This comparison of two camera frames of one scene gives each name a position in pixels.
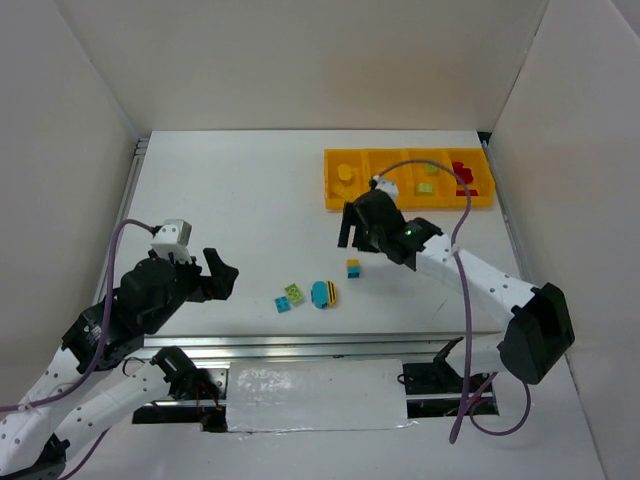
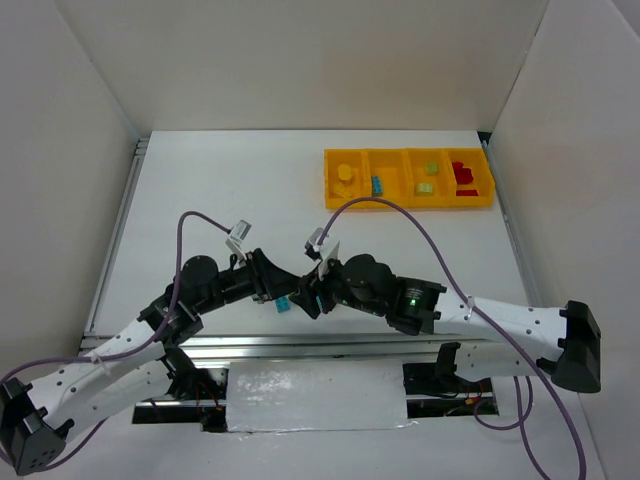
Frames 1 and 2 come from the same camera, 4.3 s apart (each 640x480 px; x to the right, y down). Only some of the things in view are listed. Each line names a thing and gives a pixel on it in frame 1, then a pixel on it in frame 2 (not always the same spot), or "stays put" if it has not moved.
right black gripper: x=364 y=228 -> x=325 y=288
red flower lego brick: x=464 y=174 stays put
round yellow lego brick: x=344 y=171 stays put
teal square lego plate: x=282 y=304 stays put
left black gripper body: x=198 y=282 -> x=258 y=276
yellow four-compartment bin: x=426 y=177 stays put
